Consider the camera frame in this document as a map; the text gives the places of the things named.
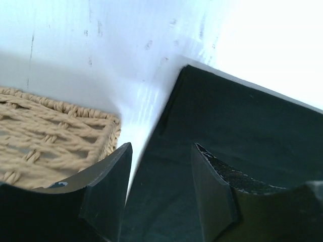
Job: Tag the wicker laundry basket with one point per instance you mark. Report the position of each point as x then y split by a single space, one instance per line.
44 141

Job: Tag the black flower print t-shirt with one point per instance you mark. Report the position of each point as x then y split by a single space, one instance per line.
265 137

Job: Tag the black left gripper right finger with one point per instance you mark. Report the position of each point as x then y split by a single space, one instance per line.
233 206

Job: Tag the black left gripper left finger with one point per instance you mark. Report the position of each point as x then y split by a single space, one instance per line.
88 206

